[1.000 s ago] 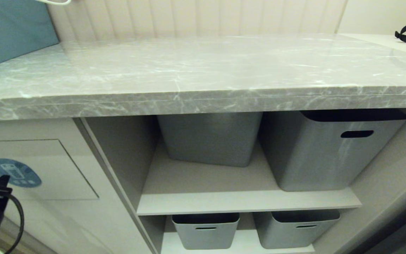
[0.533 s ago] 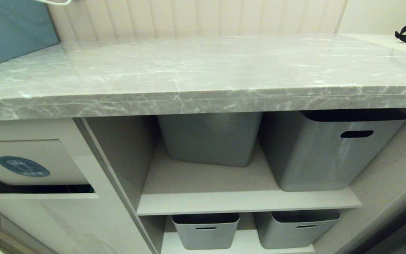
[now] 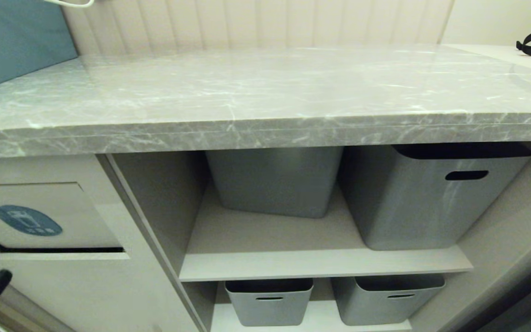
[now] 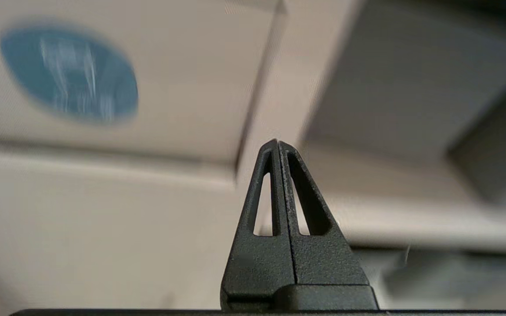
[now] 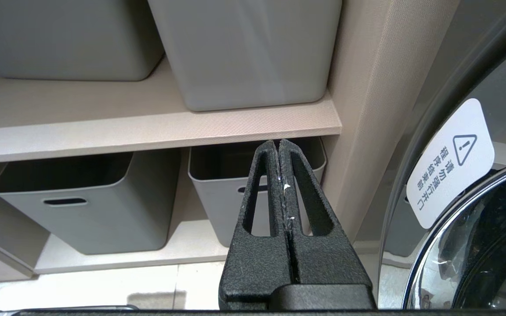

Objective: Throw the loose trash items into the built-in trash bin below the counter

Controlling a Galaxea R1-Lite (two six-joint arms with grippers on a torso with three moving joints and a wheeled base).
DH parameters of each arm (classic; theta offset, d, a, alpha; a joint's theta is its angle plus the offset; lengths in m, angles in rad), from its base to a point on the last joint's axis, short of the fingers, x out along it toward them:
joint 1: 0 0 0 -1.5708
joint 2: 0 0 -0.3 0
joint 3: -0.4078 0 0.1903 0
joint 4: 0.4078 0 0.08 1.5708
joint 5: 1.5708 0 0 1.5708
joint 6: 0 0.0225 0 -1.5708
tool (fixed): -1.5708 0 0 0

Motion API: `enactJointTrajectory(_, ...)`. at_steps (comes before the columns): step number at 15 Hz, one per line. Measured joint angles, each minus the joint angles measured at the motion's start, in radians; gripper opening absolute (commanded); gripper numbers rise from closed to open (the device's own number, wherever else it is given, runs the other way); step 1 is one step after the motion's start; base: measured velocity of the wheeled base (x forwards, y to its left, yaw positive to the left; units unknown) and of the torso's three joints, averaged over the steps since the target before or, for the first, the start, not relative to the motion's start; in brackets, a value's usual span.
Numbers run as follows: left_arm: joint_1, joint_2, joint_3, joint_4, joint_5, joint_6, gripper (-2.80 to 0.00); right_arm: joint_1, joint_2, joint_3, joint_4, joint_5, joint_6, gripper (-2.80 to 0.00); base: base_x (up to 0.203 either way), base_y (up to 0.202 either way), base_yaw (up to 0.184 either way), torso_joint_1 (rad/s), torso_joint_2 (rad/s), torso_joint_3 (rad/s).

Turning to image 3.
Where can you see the blue round sticker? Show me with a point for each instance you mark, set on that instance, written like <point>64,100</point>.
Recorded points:
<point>28,220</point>

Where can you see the beige counter cabinet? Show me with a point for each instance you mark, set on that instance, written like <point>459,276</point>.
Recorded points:
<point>109,295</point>

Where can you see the teal paper bag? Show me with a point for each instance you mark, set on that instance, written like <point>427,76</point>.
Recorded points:
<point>12,46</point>

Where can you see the beige trash bin flap door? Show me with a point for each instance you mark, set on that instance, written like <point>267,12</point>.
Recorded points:
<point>85,221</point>

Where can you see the grey plastic storage bin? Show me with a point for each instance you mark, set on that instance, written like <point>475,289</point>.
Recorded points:
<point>413,212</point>
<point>270,309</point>
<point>274,184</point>
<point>385,309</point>

